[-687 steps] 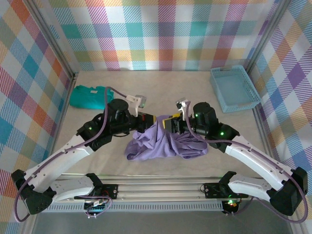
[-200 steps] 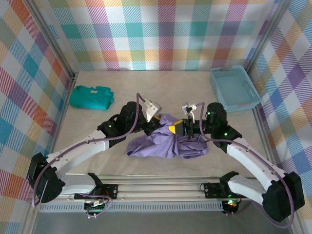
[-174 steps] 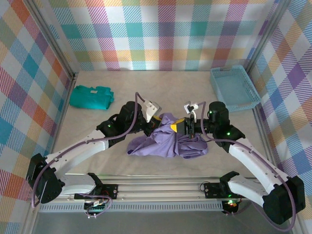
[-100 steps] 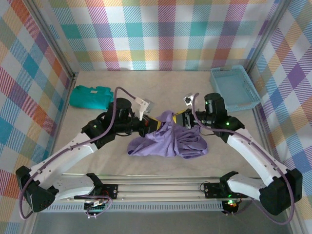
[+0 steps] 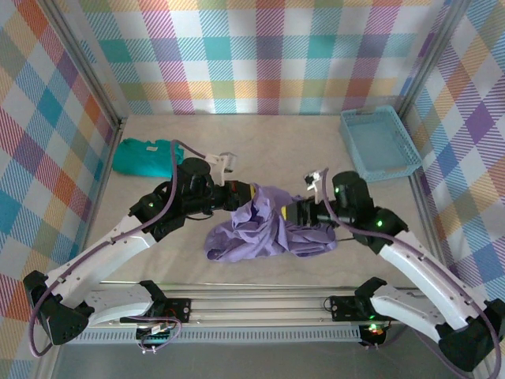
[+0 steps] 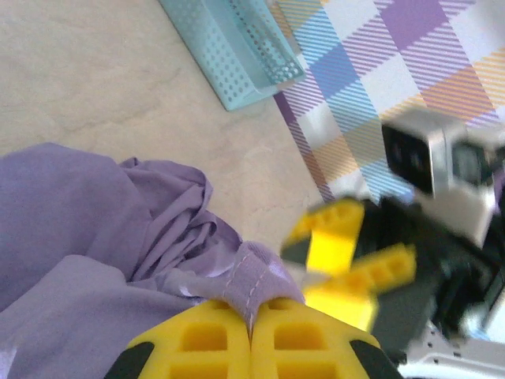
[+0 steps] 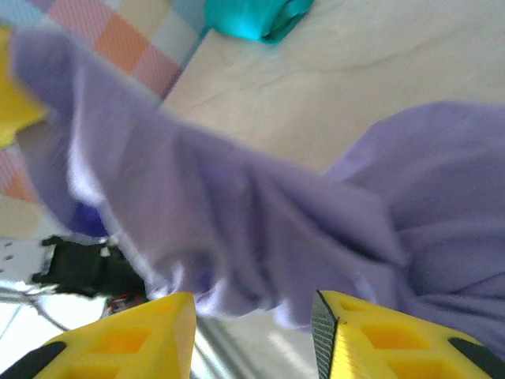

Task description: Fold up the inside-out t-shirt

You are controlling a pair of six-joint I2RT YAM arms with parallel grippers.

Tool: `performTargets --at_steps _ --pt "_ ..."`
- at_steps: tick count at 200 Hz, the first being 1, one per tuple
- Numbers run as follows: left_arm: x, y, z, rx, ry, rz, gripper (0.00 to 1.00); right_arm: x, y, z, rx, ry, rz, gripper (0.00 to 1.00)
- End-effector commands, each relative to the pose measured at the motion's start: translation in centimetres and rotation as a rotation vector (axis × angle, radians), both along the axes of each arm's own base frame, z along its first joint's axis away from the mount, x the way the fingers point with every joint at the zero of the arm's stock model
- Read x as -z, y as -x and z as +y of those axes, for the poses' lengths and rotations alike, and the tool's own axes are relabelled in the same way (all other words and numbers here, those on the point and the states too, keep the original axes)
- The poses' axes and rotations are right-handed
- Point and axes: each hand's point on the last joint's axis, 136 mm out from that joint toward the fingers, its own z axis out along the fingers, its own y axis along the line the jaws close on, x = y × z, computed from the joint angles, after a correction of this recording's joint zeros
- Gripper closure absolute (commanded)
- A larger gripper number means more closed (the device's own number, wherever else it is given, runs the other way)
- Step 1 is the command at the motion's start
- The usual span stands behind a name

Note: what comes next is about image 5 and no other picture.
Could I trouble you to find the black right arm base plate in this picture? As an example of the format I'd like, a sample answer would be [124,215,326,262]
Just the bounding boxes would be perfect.
[329,295,403,323]

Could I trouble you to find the grey slotted cable duct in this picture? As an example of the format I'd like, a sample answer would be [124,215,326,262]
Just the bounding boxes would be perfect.
[62,329,364,345]

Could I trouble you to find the grey metal panel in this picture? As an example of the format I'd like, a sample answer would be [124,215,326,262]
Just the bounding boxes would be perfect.
[50,342,474,379]

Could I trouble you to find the light blue plastic basket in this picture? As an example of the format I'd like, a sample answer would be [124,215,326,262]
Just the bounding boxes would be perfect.
[339,105,423,183]

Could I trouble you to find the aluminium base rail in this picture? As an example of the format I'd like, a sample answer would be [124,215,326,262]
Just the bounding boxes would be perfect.
[94,280,419,328]

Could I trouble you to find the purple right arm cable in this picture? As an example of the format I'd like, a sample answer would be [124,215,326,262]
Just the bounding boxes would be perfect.
[322,167,499,379]

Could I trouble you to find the purple t-shirt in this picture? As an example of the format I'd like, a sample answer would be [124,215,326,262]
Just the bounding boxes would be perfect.
[204,182,339,264]

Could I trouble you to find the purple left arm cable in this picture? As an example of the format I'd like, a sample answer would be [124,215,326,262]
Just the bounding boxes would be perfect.
[28,138,212,358]

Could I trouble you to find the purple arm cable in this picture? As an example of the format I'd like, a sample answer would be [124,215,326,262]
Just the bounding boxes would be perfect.
[28,138,212,358]
[322,167,499,379]

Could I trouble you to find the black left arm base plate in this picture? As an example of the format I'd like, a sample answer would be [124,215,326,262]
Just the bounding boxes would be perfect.
[120,298,193,325]

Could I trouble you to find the aluminium frame post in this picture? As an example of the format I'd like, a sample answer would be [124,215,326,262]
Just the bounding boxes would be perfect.
[396,0,473,119]
[46,0,128,133]

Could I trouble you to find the folded teal t-shirt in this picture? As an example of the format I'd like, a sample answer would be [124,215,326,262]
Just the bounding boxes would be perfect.
[112,137,187,179]

